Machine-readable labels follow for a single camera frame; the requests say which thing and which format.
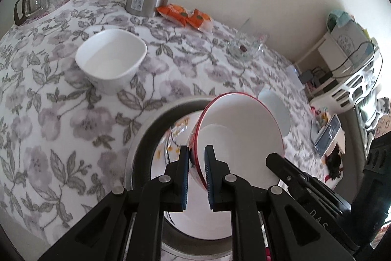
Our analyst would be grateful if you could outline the strawberry pattern round bowl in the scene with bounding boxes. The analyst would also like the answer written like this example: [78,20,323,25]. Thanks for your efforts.
[187,92,284,189]

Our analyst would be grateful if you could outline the pale blue round bowl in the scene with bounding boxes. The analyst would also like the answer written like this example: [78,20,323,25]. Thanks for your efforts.
[258,90,291,137]

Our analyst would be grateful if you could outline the white square bowl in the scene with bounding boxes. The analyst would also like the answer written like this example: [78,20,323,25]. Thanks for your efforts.
[75,28,147,95]

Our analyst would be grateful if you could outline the white floral plate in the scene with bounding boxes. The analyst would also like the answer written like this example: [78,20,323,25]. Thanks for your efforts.
[151,111,231,240]

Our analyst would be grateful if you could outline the blue box on shelf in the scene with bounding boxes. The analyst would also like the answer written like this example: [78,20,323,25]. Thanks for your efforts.
[314,114,341,157]

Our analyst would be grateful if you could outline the white plastic basket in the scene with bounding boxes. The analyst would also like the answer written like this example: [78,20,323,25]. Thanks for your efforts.
[309,50,383,114]

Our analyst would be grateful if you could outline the white power adapter box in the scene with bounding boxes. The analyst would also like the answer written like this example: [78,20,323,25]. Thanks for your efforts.
[286,65,305,91]

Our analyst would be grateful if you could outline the floral grey tablecloth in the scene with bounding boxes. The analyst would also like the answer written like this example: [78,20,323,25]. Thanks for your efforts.
[1,0,328,244]

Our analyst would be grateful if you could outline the white shelf unit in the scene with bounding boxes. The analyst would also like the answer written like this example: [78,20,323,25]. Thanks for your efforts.
[294,33,347,78]

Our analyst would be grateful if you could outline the glass ashtray dish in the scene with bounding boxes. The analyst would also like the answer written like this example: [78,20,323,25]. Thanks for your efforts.
[227,37,265,62]

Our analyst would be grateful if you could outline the clear glass mug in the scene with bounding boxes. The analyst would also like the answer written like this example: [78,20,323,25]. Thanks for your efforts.
[237,18,268,44]

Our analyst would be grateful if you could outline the orange snack packet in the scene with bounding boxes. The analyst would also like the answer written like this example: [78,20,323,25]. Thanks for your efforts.
[156,4,189,27]
[186,9,213,34]

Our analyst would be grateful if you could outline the glass coffee pot black handle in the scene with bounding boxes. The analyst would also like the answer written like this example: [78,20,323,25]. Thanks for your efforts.
[13,0,43,26]

